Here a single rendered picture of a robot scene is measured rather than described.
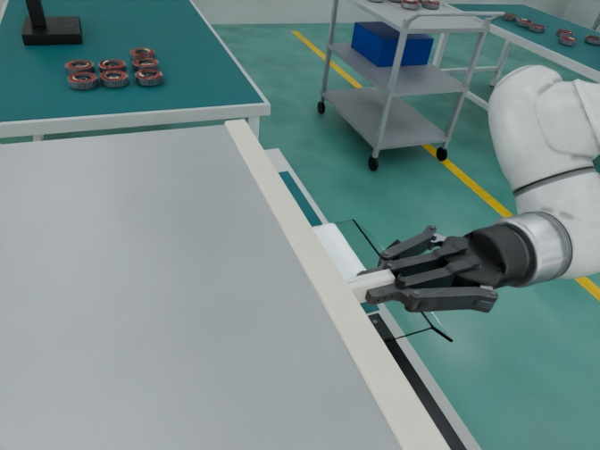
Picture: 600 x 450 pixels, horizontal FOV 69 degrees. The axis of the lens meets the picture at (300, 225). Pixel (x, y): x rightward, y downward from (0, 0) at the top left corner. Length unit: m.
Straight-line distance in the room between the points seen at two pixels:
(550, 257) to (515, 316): 1.74
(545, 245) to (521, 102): 0.20
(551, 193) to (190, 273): 0.48
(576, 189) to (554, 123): 0.09
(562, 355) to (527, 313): 0.23
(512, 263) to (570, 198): 0.13
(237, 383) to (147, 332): 0.06
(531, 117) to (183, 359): 0.53
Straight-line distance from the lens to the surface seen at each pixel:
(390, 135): 3.08
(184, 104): 1.87
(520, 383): 2.09
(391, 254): 0.52
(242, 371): 0.25
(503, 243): 0.56
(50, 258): 0.33
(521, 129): 0.66
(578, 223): 0.63
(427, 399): 0.93
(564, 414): 2.10
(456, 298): 0.50
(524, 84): 0.68
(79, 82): 2.02
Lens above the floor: 1.53
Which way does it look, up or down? 39 degrees down
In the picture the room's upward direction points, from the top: 7 degrees clockwise
